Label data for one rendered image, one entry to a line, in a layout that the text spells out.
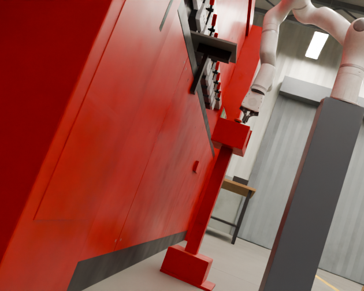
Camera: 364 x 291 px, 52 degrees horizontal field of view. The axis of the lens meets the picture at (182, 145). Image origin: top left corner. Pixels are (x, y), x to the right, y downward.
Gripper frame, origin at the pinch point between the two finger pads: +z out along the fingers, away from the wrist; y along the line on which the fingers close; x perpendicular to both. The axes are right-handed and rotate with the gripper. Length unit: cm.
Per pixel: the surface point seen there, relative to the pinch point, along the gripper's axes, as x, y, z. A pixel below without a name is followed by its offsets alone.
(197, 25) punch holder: -27, -37, -28
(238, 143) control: -15.1, 3.8, 16.0
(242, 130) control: -15.1, 2.9, 9.3
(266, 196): 719, 19, -31
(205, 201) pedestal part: -8.1, 0.1, 47.2
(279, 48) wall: 717, -95, -390
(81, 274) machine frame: -91, -10, 80
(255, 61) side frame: 172, -39, -105
